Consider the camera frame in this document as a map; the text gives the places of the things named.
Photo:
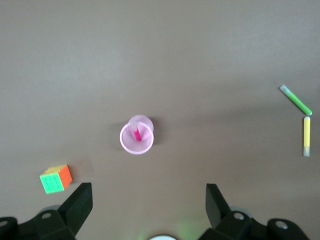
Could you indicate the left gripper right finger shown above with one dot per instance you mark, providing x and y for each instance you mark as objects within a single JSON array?
[{"x": 226, "y": 225}]

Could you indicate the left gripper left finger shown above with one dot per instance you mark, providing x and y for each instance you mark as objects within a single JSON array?
[{"x": 67, "y": 220}]

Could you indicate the pink marker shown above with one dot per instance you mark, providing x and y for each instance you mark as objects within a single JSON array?
[{"x": 137, "y": 136}]

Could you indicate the multicoloured puzzle cube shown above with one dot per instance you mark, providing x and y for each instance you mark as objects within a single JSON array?
[{"x": 53, "y": 183}]

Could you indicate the pink plastic cup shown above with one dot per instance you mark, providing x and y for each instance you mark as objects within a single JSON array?
[{"x": 130, "y": 146}]

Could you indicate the yellow marker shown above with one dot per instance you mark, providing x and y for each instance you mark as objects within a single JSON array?
[{"x": 307, "y": 132}]

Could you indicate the green marker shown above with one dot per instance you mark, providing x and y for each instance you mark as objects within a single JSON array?
[{"x": 297, "y": 101}]

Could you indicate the brown table cover mat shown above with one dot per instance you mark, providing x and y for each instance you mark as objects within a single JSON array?
[{"x": 160, "y": 50}]

